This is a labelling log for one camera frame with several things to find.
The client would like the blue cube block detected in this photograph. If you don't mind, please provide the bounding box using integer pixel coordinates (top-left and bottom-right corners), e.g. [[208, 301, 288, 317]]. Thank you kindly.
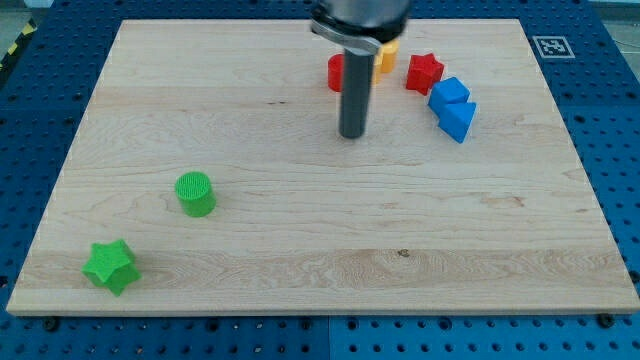
[[428, 77, 471, 117]]

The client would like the green star block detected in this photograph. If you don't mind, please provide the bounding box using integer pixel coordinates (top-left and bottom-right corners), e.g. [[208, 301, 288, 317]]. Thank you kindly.
[[81, 239, 142, 297]]

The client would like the green cylinder block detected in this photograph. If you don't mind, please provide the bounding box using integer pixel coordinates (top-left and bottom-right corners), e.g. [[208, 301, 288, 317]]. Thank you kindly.
[[174, 171, 217, 217]]

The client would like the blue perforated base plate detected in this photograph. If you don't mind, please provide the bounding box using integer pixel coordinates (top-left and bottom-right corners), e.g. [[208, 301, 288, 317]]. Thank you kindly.
[[1, 0, 639, 359]]

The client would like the robot arm end black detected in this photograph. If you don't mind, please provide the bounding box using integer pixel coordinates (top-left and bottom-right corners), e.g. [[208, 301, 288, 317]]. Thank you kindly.
[[310, 0, 412, 56]]

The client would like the yellow heart block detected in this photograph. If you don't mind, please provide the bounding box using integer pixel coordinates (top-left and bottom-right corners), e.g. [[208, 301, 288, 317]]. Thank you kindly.
[[372, 52, 383, 85]]

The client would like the white fiducial marker tag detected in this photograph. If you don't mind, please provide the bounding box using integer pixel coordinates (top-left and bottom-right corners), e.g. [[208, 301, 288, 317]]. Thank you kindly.
[[532, 35, 575, 59]]

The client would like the wooden board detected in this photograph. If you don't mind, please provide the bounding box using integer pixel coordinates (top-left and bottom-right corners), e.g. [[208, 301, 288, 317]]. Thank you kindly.
[[7, 19, 639, 317]]

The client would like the red star block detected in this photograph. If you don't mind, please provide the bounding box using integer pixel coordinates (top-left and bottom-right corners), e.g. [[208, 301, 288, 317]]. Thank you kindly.
[[405, 53, 444, 95]]

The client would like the blue triangle block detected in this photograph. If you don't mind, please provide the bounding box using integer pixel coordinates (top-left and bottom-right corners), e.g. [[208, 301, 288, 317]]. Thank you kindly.
[[438, 102, 477, 143]]

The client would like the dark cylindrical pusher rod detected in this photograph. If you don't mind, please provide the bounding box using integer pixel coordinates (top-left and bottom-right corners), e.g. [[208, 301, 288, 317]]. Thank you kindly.
[[338, 48, 375, 139]]

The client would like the red cylinder block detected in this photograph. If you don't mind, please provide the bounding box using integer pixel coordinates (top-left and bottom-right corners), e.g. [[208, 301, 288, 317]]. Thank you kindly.
[[327, 54, 344, 92]]

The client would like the yellow hexagon block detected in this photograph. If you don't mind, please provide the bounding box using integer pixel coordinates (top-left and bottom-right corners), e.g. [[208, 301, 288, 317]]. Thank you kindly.
[[380, 39, 399, 73]]

